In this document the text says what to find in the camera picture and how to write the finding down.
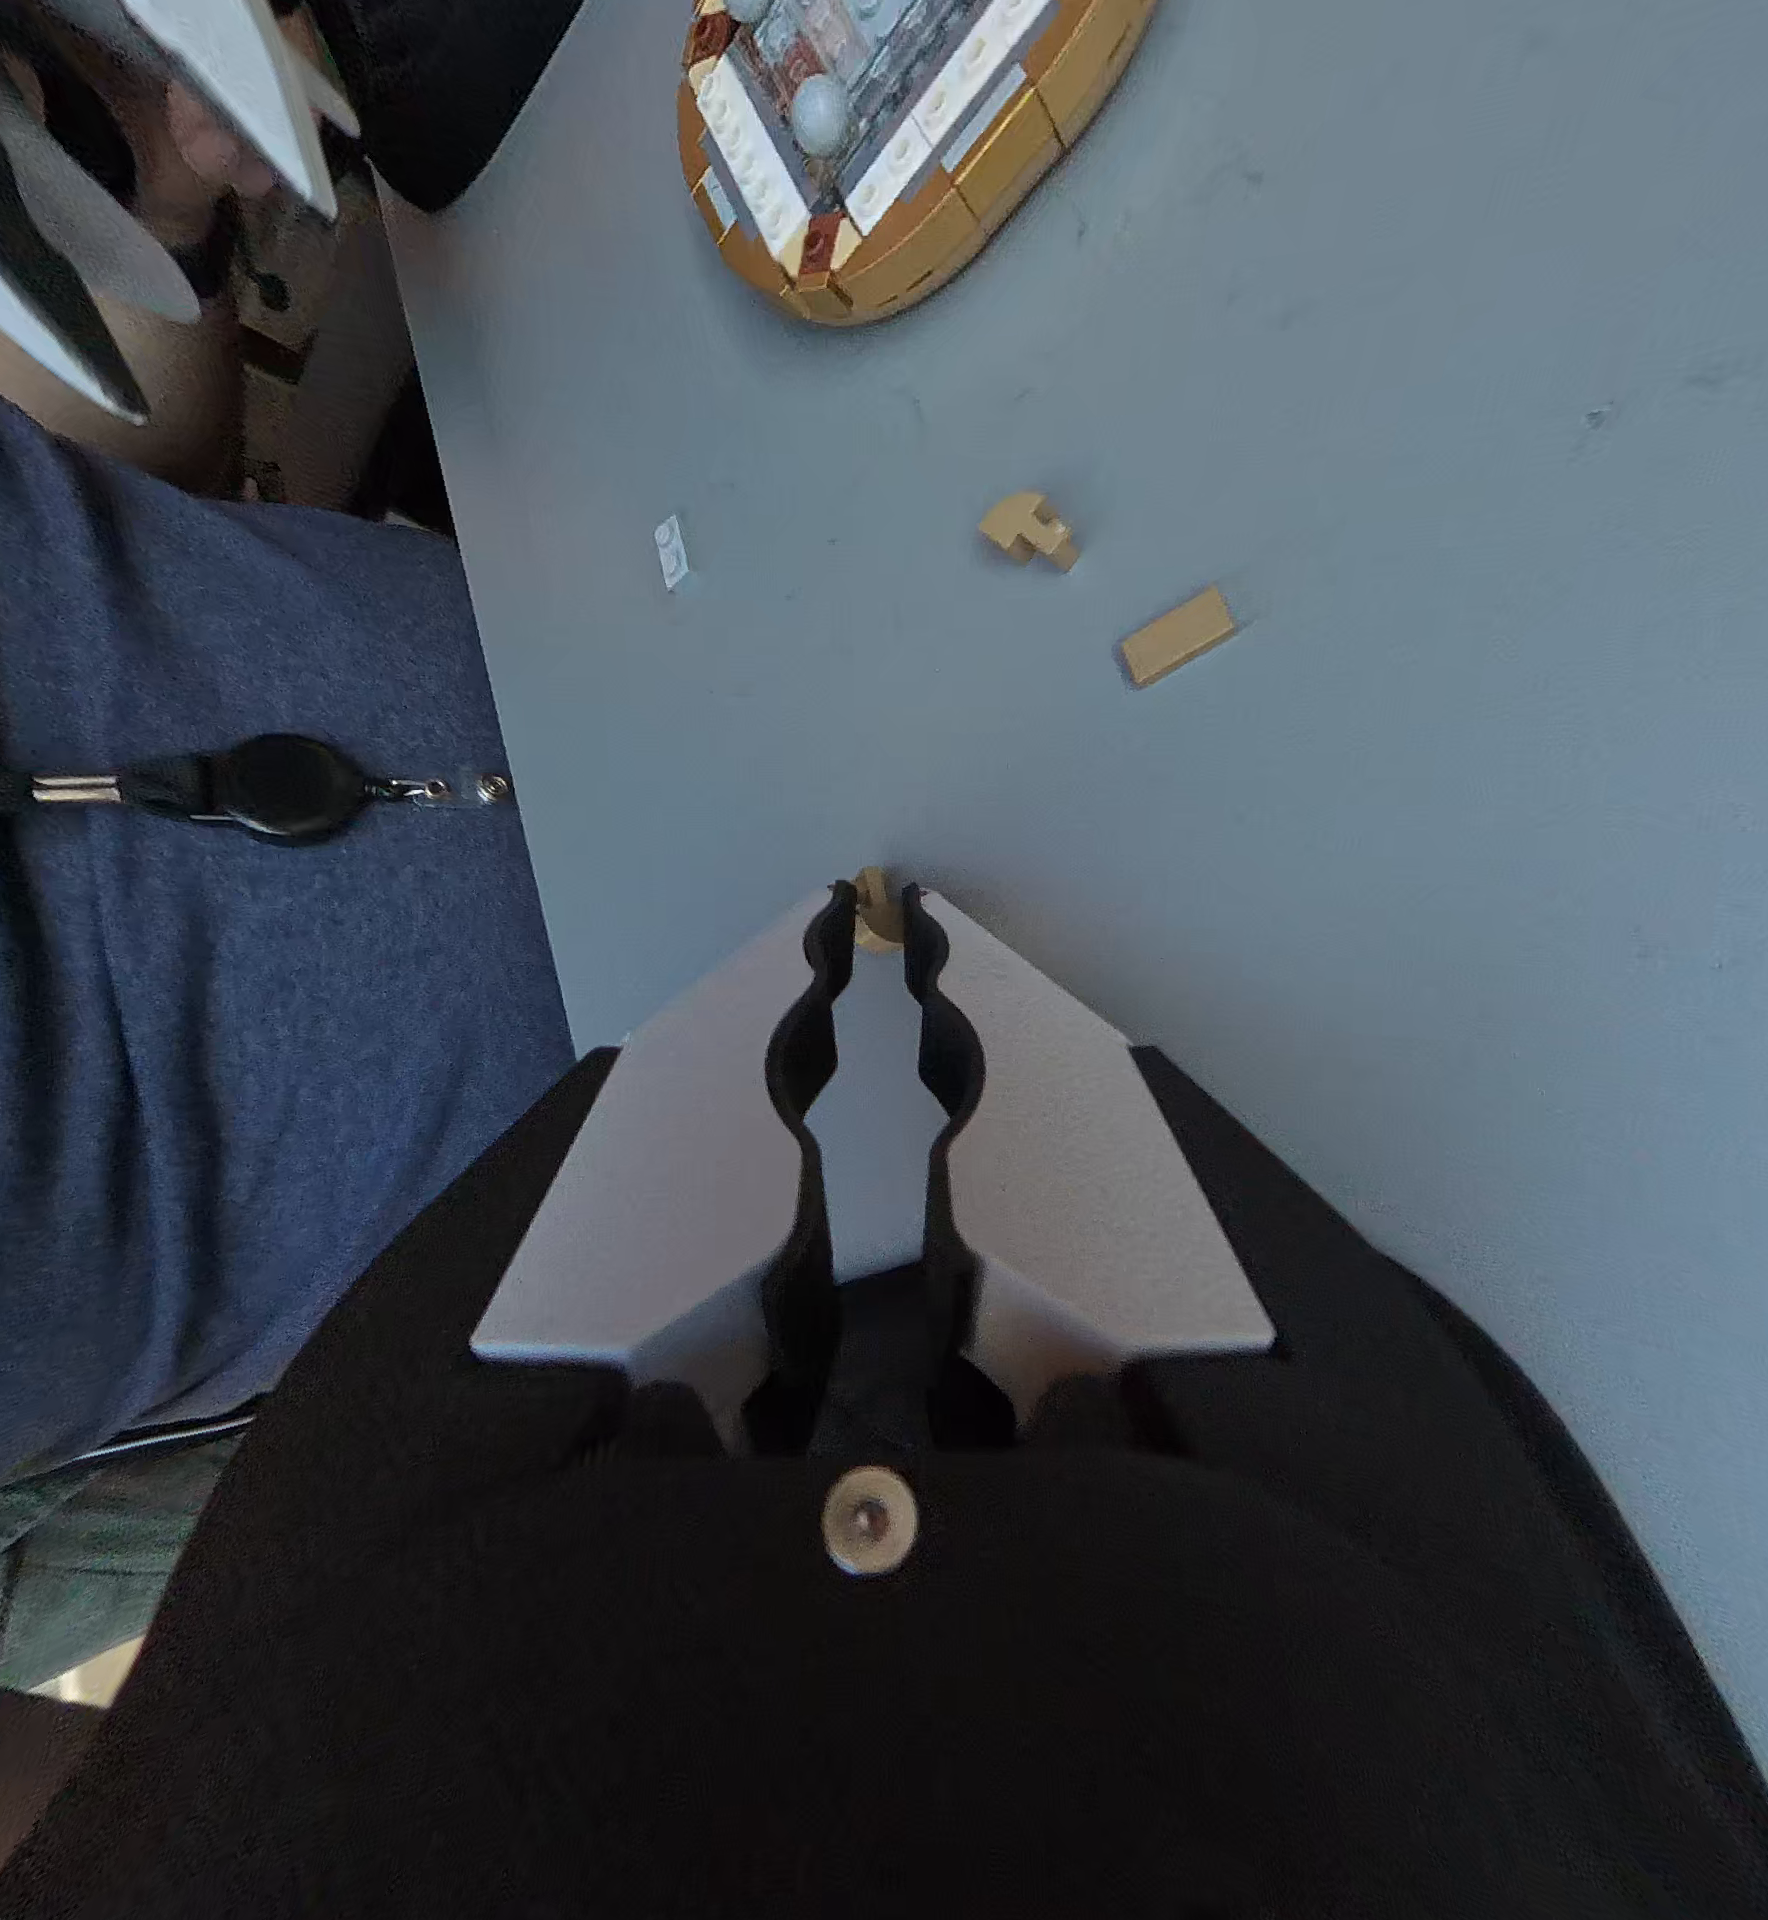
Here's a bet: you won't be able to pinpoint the round gold lego model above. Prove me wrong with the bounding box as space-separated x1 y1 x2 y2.
678 0 1158 331

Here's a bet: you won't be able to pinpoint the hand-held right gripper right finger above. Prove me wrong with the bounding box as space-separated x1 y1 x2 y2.
903 882 1278 1455

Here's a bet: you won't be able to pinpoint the person's left hand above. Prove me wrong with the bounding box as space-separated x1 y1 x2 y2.
160 72 256 207

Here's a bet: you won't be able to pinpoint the person's blue sweater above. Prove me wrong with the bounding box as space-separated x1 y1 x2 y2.
0 352 575 1517

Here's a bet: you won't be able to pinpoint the tan lego bracket piece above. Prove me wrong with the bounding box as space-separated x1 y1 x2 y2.
978 492 1081 576

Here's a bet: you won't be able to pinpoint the grey green pants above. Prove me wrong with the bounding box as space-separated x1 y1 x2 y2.
0 1432 248 1704

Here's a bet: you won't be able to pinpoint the tan lego tile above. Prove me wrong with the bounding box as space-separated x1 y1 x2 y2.
1115 585 1241 690

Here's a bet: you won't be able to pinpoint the black chair armrest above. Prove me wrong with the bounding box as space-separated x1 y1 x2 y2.
311 0 589 217

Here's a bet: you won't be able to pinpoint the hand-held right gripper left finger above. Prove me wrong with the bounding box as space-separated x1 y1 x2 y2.
468 882 859 1458

